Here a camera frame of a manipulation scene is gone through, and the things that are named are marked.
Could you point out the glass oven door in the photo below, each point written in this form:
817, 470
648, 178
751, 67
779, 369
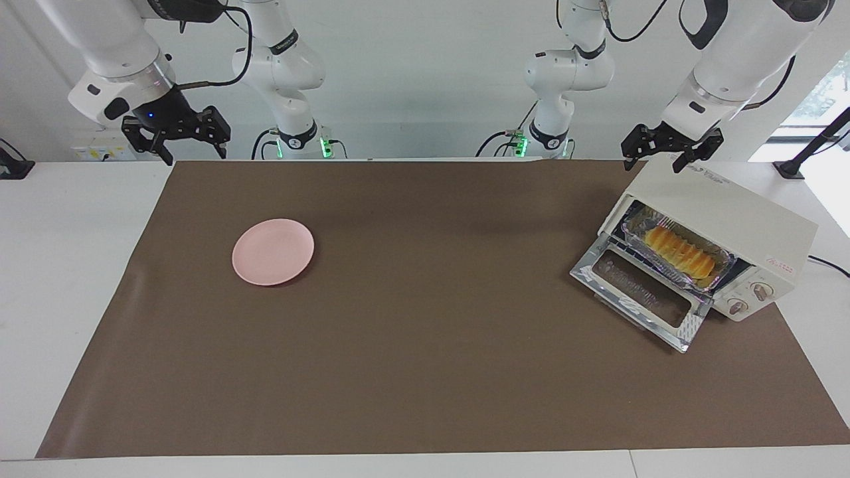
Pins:
637, 295

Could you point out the cream oven knob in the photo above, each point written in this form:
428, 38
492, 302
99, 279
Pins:
738, 307
762, 291

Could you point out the brown table mat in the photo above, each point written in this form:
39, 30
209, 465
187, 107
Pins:
398, 372

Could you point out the pink round plate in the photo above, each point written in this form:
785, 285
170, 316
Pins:
272, 252

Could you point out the golden ridged bread loaf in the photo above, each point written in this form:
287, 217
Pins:
680, 251

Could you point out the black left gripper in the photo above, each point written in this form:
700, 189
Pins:
674, 136

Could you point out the aluminium foil tray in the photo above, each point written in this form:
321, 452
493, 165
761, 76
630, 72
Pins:
637, 232

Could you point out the bright window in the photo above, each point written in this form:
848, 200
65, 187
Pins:
823, 93

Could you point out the cream toaster oven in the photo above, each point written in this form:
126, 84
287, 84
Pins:
730, 199

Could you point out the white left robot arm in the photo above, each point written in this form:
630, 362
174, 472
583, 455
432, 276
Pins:
737, 66

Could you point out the black camera stand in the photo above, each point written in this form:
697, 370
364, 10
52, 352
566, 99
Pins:
810, 149

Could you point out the white wall socket box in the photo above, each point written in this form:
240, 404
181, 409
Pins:
93, 151

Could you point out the black clamp mount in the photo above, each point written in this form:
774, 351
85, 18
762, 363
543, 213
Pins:
13, 166

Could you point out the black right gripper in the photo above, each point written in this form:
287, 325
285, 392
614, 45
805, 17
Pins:
166, 109

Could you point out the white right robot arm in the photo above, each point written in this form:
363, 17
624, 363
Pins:
99, 40

